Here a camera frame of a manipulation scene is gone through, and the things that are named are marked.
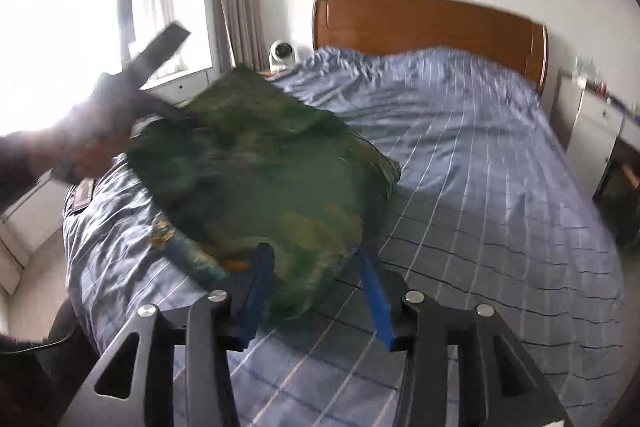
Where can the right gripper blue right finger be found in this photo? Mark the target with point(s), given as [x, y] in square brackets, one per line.
[382, 289]

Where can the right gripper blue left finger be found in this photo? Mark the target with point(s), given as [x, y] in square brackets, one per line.
[255, 291]

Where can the green floral patterned jacket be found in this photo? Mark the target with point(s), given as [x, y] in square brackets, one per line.
[245, 164]

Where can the person's left hand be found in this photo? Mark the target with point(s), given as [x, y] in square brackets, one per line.
[90, 136]

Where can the smartphone with lit screen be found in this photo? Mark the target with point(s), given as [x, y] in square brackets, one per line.
[83, 194]

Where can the blue striped bed cover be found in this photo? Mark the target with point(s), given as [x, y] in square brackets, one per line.
[486, 210]

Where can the small white desk fan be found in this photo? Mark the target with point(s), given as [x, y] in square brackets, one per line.
[282, 56]

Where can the white desk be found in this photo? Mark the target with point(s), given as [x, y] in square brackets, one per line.
[617, 196]

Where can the brown wooden headboard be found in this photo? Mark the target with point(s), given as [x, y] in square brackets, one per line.
[384, 27]

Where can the white bedside cabinet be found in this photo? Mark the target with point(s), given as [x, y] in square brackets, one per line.
[587, 127]

